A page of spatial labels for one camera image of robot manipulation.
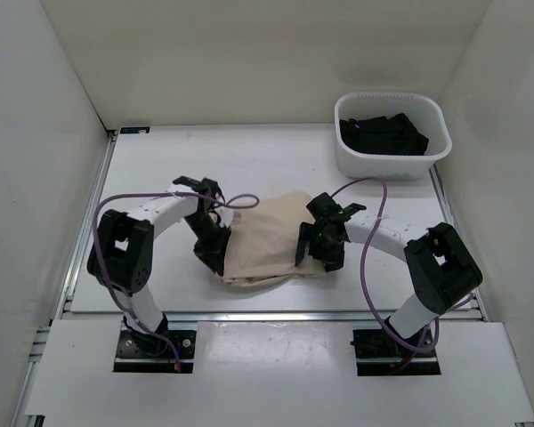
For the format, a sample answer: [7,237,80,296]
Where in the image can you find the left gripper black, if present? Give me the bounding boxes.
[183,212,231,276]

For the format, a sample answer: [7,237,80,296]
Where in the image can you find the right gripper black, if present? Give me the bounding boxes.
[295,222,345,273]

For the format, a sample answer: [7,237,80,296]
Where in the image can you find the beige trousers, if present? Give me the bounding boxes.
[221,191,326,287]

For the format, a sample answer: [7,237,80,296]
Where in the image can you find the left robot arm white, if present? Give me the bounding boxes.
[87,176,232,357]

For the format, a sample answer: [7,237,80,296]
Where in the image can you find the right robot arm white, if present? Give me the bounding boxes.
[295,193,483,356]

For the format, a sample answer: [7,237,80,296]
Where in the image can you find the black trousers in basket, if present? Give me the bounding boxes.
[339,113,429,156]

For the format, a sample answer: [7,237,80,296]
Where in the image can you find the dark corner sticker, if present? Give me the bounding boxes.
[119,126,150,134]

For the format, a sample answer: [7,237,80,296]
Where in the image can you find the white plastic basket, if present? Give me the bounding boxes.
[334,91,452,181]

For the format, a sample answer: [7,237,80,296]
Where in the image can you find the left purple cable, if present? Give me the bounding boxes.
[92,191,261,374]

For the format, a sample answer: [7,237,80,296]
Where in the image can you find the purple cable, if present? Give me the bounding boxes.
[329,176,441,370]
[92,191,261,374]

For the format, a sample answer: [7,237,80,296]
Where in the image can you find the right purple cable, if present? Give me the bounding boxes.
[329,176,441,370]

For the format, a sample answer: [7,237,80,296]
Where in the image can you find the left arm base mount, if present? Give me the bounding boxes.
[113,326,197,374]

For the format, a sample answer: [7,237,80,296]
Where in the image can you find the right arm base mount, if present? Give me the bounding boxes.
[351,329,441,377]

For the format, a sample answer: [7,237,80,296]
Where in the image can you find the aluminium front rail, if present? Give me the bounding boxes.
[28,302,486,363]

